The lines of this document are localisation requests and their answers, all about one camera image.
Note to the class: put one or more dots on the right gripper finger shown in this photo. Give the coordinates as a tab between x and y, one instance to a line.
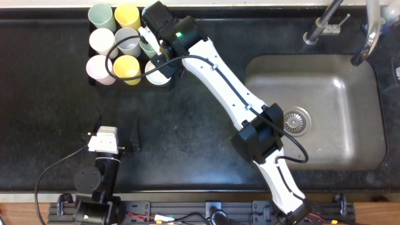
165	66

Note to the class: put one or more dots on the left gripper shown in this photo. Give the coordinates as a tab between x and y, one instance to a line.
124	150

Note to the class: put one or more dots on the white cup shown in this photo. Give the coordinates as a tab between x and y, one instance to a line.
100	40
154	78

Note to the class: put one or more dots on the yellow cup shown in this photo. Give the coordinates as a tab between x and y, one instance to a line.
126	65
126	14

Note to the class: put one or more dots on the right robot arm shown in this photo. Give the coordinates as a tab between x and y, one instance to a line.
218	81

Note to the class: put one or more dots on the green cup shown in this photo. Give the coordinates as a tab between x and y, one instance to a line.
100	15
147	50

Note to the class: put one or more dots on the black tray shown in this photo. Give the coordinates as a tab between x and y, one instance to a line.
142	86

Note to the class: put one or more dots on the grey cup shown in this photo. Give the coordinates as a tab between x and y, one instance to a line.
129	48

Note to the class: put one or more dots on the pink cup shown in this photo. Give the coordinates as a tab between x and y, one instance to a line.
95	67

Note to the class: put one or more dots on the steel tap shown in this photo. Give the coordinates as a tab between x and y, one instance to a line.
315	29

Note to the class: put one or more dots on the steel sink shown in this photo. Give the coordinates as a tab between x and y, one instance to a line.
343	125

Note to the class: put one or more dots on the blue soap bottle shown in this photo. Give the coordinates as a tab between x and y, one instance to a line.
392	12

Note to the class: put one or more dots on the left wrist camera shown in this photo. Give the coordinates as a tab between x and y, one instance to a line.
103	140

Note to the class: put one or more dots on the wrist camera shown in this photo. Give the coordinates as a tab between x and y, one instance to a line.
103	140
150	40

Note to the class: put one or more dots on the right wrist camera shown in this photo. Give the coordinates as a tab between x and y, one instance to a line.
150	40

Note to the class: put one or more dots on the mounting rail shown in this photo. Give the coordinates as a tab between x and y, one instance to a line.
181	207

